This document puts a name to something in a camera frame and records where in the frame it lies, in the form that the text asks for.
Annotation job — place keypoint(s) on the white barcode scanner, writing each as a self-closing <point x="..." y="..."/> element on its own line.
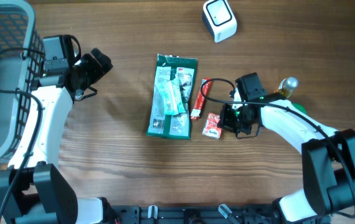
<point x="219" y="19"/>

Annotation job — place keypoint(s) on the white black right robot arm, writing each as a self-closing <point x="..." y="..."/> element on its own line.
<point x="327" y="155"/>

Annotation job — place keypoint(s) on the yellow Vim liquid bottle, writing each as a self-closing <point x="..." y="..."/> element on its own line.
<point x="288" y="86"/>

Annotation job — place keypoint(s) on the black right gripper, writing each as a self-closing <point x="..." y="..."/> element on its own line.
<point x="228" y="124"/>

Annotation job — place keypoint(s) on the red tissue pack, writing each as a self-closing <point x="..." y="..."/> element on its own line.
<point x="211" y="129"/>

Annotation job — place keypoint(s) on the green 3M gloves packet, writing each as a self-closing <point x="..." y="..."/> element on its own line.
<point x="169" y="67"/>

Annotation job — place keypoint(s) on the light green wipes pack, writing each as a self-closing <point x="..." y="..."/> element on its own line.
<point x="171" y="96"/>

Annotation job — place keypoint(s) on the green lid jar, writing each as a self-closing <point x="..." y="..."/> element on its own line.
<point x="300" y="107"/>

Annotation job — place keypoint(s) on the grey plastic shopping basket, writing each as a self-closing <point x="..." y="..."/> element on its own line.
<point x="21" y="54"/>

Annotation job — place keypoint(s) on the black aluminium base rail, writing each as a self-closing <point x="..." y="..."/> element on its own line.
<point x="256" y="213"/>

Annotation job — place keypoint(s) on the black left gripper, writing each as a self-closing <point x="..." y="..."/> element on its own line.
<point x="98" y="70"/>

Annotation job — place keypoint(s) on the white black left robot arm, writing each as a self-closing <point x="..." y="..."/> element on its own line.
<point x="32" y="189"/>

